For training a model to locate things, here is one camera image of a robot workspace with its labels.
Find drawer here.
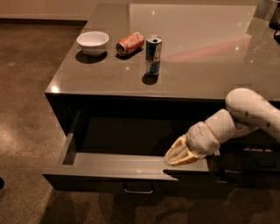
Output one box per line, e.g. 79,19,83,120
225,149,280,175
43,111,227,195

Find black object at floor edge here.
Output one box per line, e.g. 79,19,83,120
0,178,4,189

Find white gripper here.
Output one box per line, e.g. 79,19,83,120
164,122,221,166

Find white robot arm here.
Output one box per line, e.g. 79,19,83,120
164,87,280,166

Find orange soda can lying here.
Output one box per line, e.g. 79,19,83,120
115,32,144,56

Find dark grey drawer cabinet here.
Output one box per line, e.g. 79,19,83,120
45,0,280,195

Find blue silver energy drink can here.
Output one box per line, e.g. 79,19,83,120
145,35,162,76

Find white ceramic bowl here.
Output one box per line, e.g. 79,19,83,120
76,31,109,57

